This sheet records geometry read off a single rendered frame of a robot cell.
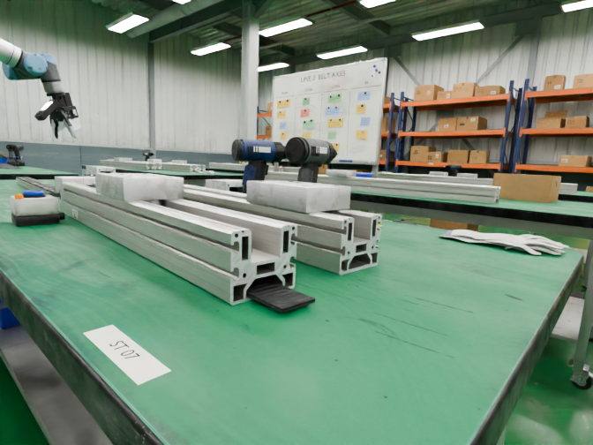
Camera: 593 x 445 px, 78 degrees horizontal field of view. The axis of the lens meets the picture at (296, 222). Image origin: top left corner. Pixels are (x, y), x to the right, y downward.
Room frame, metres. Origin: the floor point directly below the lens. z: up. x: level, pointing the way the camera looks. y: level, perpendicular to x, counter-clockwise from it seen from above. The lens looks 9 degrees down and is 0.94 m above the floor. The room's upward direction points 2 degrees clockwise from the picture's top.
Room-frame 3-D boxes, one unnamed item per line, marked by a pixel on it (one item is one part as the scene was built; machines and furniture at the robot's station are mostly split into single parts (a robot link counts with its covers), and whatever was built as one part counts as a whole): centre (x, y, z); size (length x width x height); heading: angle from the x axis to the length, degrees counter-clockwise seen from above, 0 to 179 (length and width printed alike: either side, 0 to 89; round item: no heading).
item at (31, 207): (0.83, 0.59, 0.81); 0.10 x 0.08 x 0.06; 134
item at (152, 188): (0.72, 0.31, 0.87); 0.16 x 0.11 x 0.07; 44
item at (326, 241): (0.85, 0.17, 0.82); 0.80 x 0.10 x 0.09; 44
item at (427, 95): (10.07, -4.08, 1.58); 2.83 x 0.98 x 3.15; 48
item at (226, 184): (1.20, 0.24, 0.83); 0.11 x 0.10 x 0.10; 140
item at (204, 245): (0.72, 0.31, 0.82); 0.80 x 0.10 x 0.09; 44
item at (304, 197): (0.67, 0.00, 0.87); 0.16 x 0.11 x 0.07; 44
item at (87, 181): (1.03, 0.63, 0.83); 0.12 x 0.09 x 0.10; 134
